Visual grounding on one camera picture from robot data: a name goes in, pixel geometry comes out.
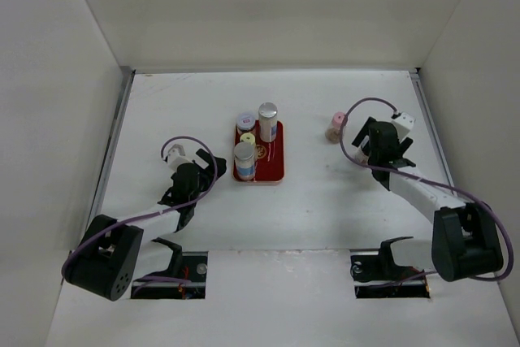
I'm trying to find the silver cap tall bottle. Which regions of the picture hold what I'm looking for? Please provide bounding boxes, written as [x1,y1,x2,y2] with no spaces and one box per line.
[258,102,278,143]

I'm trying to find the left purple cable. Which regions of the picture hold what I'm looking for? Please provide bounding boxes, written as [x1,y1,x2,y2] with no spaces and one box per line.
[61,136,220,295]

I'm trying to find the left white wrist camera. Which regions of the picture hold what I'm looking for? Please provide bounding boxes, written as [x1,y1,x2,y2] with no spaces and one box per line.
[163,144,192,171]

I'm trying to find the red rectangular tray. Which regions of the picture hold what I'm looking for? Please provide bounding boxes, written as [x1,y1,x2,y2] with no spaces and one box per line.
[232,121,284,184]

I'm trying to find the yellow cap spice bottle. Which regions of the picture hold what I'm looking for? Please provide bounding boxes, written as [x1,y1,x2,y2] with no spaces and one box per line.
[240,132,256,146]

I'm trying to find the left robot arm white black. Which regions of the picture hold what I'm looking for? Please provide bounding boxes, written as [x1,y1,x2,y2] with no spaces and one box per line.
[62,149,227,301]

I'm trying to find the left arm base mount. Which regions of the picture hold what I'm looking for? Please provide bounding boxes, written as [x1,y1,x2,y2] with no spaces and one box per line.
[129,238,209,300]

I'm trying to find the pink cap spice bottle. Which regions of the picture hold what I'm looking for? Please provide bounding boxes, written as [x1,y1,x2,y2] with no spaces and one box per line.
[325,112,345,144]

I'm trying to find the purple cable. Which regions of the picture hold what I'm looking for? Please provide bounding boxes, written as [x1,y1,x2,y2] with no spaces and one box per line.
[339,97,514,288]
[61,136,220,295]

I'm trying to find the white cap red label jar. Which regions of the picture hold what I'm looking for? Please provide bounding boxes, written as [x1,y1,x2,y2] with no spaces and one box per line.
[236,112,257,135]

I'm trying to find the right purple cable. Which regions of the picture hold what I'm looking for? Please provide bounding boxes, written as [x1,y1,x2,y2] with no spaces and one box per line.
[339,97,514,288]

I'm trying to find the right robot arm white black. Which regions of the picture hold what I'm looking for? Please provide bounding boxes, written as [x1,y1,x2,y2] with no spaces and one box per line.
[352,117,504,282]

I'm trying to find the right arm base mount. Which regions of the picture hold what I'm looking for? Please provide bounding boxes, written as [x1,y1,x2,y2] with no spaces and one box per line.
[350,236,430,299]

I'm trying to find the silver cap blue label bottle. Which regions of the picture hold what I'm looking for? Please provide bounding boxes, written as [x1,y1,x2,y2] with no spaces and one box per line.
[233,141,256,181]

